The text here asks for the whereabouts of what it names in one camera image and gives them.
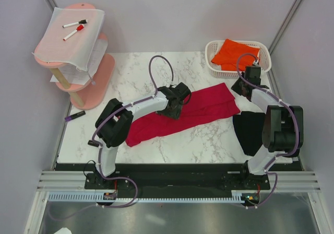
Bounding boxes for red t shirt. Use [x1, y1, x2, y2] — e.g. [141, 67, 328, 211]
[126, 83, 240, 147]

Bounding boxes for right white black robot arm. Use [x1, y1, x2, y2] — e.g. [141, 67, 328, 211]
[232, 66, 304, 189]

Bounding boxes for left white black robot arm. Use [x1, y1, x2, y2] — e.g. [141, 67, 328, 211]
[89, 83, 191, 189]

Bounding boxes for orange t shirt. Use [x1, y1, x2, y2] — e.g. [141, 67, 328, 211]
[211, 39, 260, 71]

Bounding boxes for white plastic basket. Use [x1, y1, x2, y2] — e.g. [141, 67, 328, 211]
[205, 39, 271, 78]

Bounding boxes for black folded t shirt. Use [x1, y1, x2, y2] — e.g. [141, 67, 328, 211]
[232, 110, 301, 157]

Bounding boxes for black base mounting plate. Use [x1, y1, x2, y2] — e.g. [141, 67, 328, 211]
[85, 164, 270, 198]

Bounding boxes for white paper sheets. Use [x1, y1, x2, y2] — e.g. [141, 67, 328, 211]
[60, 39, 108, 85]

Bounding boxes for purple capped marker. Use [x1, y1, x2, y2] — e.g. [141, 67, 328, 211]
[65, 111, 86, 122]

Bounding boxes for pink tiered shelf stand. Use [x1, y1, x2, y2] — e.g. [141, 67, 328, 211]
[34, 3, 115, 110]

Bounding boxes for black capped whiteboard marker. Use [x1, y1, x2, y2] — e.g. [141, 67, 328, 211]
[62, 19, 88, 28]

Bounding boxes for red capped whiteboard marker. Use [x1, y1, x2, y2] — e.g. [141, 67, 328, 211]
[63, 24, 85, 41]

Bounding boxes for white mesh cloth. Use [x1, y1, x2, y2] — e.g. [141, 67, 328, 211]
[34, 8, 105, 72]

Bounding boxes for crumpled white paper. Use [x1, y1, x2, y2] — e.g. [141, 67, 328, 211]
[54, 227, 72, 234]

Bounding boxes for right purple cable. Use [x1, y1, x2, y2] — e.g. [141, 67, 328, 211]
[236, 53, 300, 210]

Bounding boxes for purple cable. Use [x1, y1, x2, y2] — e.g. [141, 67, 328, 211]
[46, 55, 175, 221]
[236, 53, 300, 210]

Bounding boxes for white slotted cable duct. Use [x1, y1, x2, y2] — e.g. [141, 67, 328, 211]
[47, 191, 245, 204]

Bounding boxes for aluminium frame rail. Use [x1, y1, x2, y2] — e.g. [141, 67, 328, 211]
[37, 171, 320, 193]

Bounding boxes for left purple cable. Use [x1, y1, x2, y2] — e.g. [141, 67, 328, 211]
[46, 55, 175, 221]

